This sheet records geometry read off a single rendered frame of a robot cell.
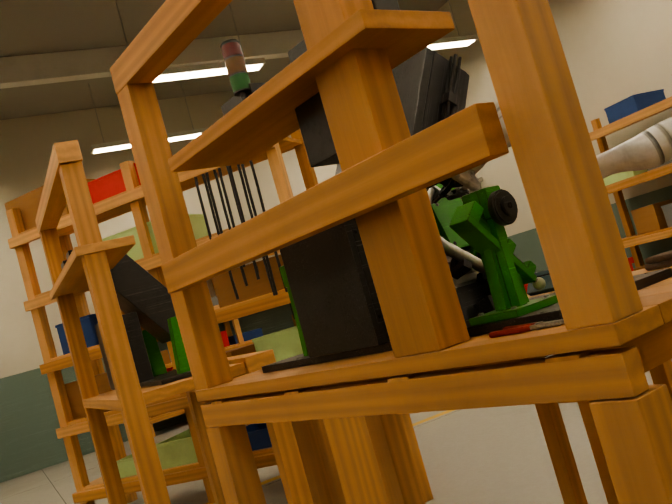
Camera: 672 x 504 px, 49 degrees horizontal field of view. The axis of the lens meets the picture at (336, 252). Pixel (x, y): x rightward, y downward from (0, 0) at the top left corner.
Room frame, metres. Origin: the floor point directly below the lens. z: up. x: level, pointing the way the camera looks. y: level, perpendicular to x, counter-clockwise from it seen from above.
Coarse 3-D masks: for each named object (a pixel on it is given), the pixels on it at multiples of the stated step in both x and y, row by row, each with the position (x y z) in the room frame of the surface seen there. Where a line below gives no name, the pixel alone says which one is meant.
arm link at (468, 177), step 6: (486, 162) 1.69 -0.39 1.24; (474, 168) 1.70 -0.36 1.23; (480, 168) 1.71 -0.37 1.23; (462, 174) 1.68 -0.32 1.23; (468, 174) 1.69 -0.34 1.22; (474, 174) 1.70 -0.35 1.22; (456, 180) 1.69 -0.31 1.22; (462, 180) 1.68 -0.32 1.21; (468, 180) 1.68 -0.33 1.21; (474, 180) 1.69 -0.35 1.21; (468, 186) 1.69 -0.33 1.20; (474, 186) 1.69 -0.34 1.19
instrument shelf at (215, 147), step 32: (352, 32) 1.39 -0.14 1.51; (384, 32) 1.41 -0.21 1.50; (416, 32) 1.46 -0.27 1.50; (448, 32) 1.52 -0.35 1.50; (320, 64) 1.49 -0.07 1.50; (256, 96) 1.67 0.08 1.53; (288, 96) 1.65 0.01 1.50; (224, 128) 1.80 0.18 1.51; (256, 128) 1.85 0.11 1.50; (288, 128) 1.94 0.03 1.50; (192, 160) 1.99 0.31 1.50; (224, 160) 2.10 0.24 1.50
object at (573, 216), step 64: (320, 0) 1.50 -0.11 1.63; (512, 0) 1.15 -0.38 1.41; (384, 64) 1.50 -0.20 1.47; (512, 64) 1.18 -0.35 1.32; (128, 128) 2.31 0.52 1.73; (384, 128) 1.47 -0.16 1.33; (512, 128) 1.21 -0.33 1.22; (576, 128) 1.19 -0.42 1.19; (576, 192) 1.15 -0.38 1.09; (384, 256) 1.52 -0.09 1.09; (576, 256) 1.17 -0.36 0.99; (192, 320) 2.26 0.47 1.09; (384, 320) 1.56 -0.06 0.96; (448, 320) 1.48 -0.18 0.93; (576, 320) 1.20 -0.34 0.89
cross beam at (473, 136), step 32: (448, 128) 1.25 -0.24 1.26; (480, 128) 1.20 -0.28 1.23; (384, 160) 1.39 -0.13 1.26; (416, 160) 1.32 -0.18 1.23; (448, 160) 1.27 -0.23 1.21; (480, 160) 1.22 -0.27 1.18; (320, 192) 1.55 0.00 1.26; (352, 192) 1.48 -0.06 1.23; (384, 192) 1.40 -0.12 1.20; (256, 224) 1.77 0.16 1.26; (288, 224) 1.67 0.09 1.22; (320, 224) 1.58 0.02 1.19; (192, 256) 2.05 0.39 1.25; (224, 256) 1.92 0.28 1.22; (256, 256) 1.81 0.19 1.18
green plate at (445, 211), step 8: (440, 184) 1.92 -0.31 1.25; (440, 200) 1.90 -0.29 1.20; (448, 200) 1.91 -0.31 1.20; (456, 200) 1.93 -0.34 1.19; (432, 208) 1.87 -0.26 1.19; (440, 208) 1.88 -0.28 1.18; (448, 208) 1.90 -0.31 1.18; (440, 216) 1.87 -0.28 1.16; (448, 216) 1.89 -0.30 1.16; (440, 224) 1.86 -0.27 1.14; (448, 224) 1.87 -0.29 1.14; (440, 232) 1.88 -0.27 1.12; (448, 232) 1.86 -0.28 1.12; (448, 240) 1.85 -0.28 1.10; (456, 240) 1.86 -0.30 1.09; (464, 240) 1.88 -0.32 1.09
